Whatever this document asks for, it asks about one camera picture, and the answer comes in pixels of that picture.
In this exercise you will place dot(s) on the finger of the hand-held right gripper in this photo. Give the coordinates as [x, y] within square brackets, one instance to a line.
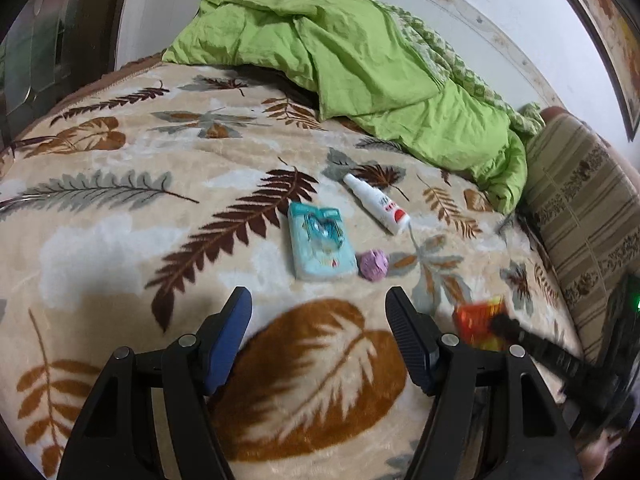
[545, 355]

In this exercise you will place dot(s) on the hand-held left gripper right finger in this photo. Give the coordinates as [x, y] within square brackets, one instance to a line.
[407, 340]

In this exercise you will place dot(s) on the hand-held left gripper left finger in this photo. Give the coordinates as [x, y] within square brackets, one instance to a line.
[230, 340]

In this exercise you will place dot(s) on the red yellow snack wrapper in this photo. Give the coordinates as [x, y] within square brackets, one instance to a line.
[475, 317]

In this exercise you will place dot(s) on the pink ball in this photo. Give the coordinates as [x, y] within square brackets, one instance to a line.
[375, 265]

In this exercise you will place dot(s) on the teal tissue pack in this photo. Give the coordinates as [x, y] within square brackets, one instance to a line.
[320, 245]

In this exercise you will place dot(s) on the white tube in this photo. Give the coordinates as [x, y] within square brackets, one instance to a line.
[375, 202]

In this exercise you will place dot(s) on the leaf print blanket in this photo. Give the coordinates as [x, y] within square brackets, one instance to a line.
[125, 240]

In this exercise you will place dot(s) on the striped brown cushion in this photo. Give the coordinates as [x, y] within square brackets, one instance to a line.
[575, 210]

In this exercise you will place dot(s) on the green white patterned quilt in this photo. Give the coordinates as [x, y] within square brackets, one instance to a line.
[450, 60]

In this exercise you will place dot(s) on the patterned glass door panel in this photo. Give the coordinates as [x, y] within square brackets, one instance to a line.
[35, 60]

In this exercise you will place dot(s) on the brown wooden door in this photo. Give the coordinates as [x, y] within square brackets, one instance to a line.
[95, 20]

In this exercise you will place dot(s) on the framed wall picture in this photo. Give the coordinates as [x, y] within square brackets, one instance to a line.
[610, 25]

